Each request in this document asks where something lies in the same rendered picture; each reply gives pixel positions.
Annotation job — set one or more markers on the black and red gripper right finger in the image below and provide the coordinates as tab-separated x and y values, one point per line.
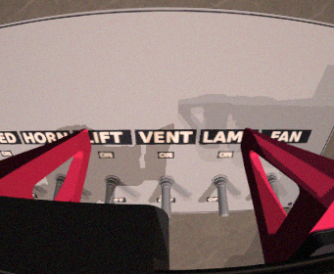
312	211

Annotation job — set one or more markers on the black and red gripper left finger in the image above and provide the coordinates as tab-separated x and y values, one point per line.
19	173

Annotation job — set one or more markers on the grey switch console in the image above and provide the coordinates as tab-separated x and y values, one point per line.
165	94

